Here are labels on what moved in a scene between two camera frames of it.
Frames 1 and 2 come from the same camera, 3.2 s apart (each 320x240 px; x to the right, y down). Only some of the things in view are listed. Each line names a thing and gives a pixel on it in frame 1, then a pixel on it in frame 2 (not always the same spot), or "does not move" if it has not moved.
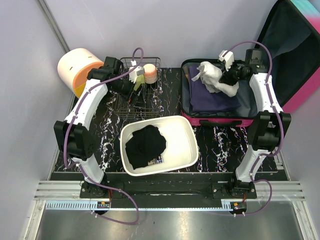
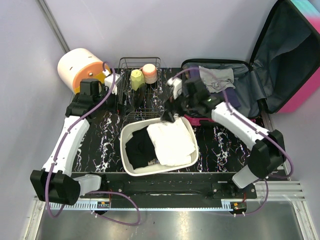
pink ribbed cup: x=150 y=74 does not move
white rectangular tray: x=182 y=150 does not move
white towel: x=211 y=75 → x=173 y=144
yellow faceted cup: x=140 y=80 does not move
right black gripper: x=225 y=77 → x=172 y=105
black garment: x=144 y=145 does not move
